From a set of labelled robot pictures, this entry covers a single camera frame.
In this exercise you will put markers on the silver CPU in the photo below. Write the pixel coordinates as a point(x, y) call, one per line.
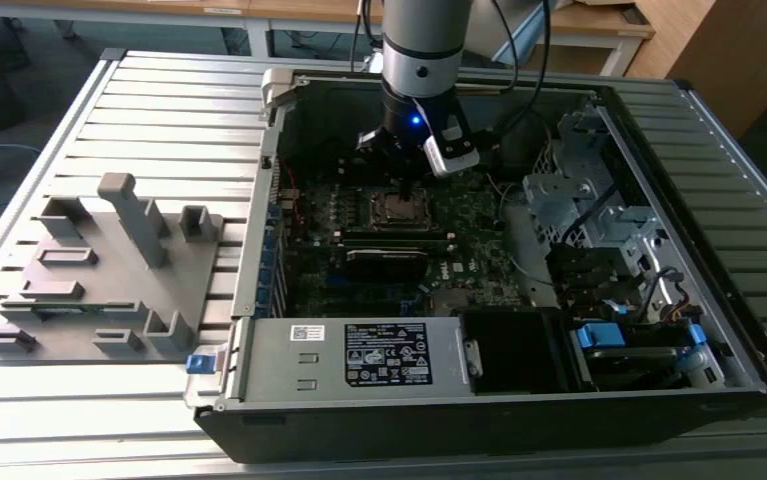
point(402, 210)

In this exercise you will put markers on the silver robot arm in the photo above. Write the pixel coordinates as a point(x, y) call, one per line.
point(420, 50)

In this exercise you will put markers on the CPU socket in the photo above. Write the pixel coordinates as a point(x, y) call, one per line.
point(404, 227)

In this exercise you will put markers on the black RAM slot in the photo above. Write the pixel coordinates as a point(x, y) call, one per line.
point(390, 234)
point(390, 245)

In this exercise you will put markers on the grey case release latch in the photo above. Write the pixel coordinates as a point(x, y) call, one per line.
point(277, 82)

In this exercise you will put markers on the silver metal drive cage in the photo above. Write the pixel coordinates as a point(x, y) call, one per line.
point(551, 192)

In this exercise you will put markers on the green motherboard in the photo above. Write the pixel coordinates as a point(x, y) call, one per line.
point(484, 250)

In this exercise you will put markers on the black heatsink block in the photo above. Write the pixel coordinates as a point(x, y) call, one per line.
point(386, 265)

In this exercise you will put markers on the bronze chipset heatsink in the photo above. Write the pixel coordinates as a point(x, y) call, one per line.
point(452, 299)

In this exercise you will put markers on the grey power supply unit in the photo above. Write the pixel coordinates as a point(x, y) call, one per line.
point(277, 365)

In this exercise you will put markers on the blue disk carrier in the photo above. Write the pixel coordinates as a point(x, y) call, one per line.
point(600, 335)

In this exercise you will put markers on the grey parts rack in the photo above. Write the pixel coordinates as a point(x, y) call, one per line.
point(117, 285)

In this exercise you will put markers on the wooden cabinet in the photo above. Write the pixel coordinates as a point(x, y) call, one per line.
point(744, 60)

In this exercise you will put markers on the blue case latch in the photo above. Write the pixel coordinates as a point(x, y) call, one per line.
point(198, 364)

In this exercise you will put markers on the black disk drive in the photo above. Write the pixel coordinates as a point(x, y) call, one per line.
point(631, 367)

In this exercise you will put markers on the small blue plastic clip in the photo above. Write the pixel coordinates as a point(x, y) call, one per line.
point(697, 334)

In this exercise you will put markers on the black open PC case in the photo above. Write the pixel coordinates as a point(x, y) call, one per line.
point(424, 435)

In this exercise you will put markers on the green RAM stick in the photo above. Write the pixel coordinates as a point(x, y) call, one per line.
point(66, 310)

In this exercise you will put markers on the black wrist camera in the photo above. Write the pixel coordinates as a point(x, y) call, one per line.
point(373, 141)

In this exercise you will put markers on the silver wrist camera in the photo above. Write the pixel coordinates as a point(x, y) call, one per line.
point(450, 162)

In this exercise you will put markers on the wooden desk white frame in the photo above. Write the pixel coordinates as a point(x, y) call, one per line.
point(607, 27)

